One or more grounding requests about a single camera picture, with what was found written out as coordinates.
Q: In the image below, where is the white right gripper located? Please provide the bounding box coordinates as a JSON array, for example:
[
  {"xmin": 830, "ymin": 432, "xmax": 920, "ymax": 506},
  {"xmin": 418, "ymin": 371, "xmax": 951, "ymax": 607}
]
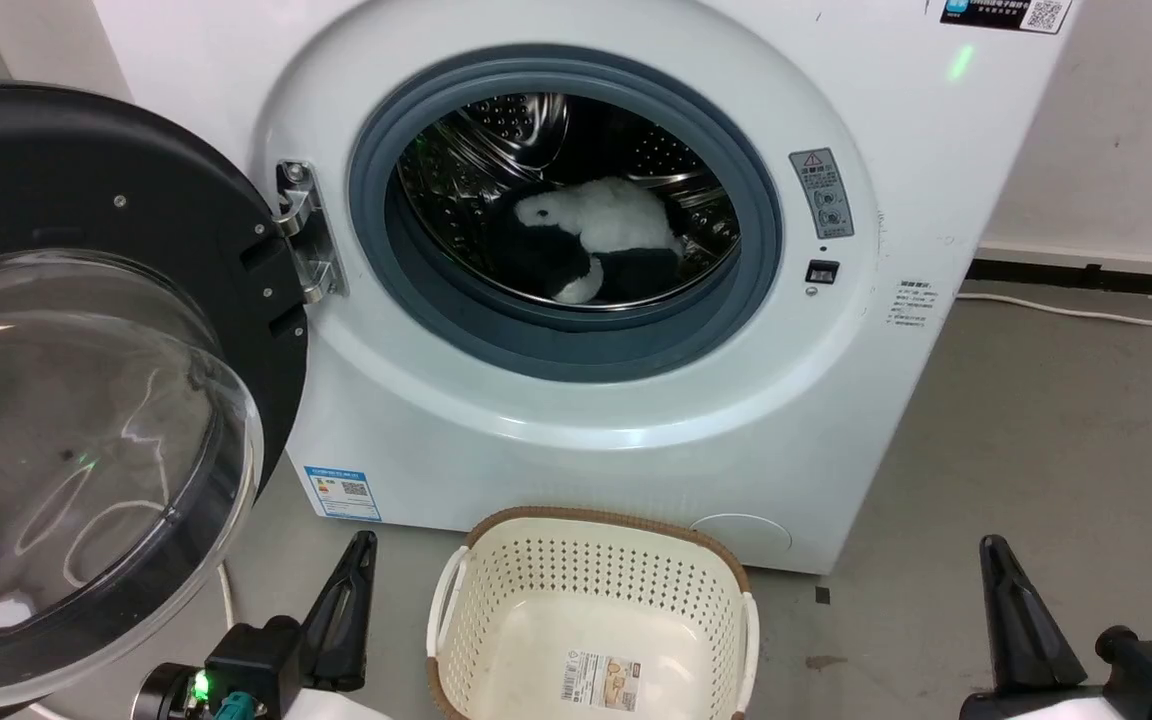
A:
[{"xmin": 958, "ymin": 534, "xmax": 1113, "ymax": 720}]

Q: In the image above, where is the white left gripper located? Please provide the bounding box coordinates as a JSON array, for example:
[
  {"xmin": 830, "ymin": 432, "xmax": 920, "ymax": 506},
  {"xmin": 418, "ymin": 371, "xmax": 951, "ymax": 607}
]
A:
[{"xmin": 281, "ymin": 530, "xmax": 393, "ymax": 720}]

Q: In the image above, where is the cream perforated laundry basket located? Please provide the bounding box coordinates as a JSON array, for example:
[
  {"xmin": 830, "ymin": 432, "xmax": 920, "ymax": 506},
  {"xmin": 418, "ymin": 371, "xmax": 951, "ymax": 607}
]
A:
[{"xmin": 425, "ymin": 506, "xmax": 761, "ymax": 720}]

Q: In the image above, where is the white front-load washing machine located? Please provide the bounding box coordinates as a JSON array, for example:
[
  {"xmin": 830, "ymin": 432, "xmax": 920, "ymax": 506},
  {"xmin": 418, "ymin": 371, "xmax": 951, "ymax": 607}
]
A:
[{"xmin": 91, "ymin": 0, "xmax": 1077, "ymax": 577}]

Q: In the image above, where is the black and white plush toy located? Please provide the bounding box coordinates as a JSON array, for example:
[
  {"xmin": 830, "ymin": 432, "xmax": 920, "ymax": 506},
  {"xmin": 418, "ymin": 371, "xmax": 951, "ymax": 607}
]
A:
[{"xmin": 485, "ymin": 177, "xmax": 688, "ymax": 306}]

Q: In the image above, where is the blue energy label sticker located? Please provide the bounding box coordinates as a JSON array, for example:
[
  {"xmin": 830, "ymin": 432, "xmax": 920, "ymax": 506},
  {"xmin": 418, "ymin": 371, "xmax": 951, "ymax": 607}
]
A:
[{"xmin": 303, "ymin": 464, "xmax": 383, "ymax": 523}]

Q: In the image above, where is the paper label with barcode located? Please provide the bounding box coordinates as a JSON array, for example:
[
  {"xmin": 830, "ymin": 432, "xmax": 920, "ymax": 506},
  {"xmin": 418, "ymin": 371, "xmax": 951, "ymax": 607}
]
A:
[{"xmin": 562, "ymin": 650, "xmax": 640, "ymax": 714}]

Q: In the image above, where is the round filter cover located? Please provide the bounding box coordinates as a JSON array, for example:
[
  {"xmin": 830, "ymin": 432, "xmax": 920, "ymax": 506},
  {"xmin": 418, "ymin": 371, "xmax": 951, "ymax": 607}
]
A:
[{"xmin": 688, "ymin": 513, "xmax": 794, "ymax": 557}]

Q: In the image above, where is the small text sticker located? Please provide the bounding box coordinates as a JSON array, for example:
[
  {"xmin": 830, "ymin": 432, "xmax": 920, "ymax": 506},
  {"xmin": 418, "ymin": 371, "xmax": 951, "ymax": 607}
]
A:
[{"xmin": 886, "ymin": 278, "xmax": 933, "ymax": 332}]

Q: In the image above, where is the black baseboard strip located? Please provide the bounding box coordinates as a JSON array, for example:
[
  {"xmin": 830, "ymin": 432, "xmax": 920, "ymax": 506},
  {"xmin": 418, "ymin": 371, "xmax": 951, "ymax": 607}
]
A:
[{"xmin": 966, "ymin": 258, "xmax": 1152, "ymax": 300}]

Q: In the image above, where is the grey rubber door gasket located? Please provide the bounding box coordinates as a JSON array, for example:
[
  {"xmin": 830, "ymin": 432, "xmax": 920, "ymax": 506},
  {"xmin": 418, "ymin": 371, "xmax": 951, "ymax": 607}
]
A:
[{"xmin": 348, "ymin": 45, "xmax": 785, "ymax": 384}]

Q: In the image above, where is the chrome door hinge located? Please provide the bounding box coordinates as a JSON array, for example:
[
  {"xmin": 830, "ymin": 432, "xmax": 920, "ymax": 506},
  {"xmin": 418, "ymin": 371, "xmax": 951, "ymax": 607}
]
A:
[{"xmin": 275, "ymin": 159, "xmax": 348, "ymax": 305}]

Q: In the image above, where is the grey warning sticker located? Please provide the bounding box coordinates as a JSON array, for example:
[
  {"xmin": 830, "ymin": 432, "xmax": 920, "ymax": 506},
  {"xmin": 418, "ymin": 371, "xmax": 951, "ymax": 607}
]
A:
[{"xmin": 789, "ymin": 148, "xmax": 856, "ymax": 241}]

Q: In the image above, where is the steel washer drum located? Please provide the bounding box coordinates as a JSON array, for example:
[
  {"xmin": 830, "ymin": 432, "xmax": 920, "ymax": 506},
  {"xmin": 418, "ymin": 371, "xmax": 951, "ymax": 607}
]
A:
[{"xmin": 395, "ymin": 92, "xmax": 743, "ymax": 307}]

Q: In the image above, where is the black glass washer door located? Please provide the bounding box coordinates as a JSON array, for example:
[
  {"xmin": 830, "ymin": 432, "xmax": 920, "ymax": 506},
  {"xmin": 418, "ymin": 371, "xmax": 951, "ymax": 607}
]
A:
[{"xmin": 0, "ymin": 80, "xmax": 310, "ymax": 717}]

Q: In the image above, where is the black QR code label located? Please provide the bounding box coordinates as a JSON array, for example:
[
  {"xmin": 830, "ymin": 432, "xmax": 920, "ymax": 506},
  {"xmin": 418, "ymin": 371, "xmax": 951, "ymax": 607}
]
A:
[{"xmin": 940, "ymin": 0, "xmax": 1075, "ymax": 36}]

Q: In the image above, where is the long white floor cable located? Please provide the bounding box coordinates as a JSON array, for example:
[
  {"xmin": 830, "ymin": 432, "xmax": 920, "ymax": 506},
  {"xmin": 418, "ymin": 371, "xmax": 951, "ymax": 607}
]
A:
[{"xmin": 956, "ymin": 292, "xmax": 1152, "ymax": 329}]

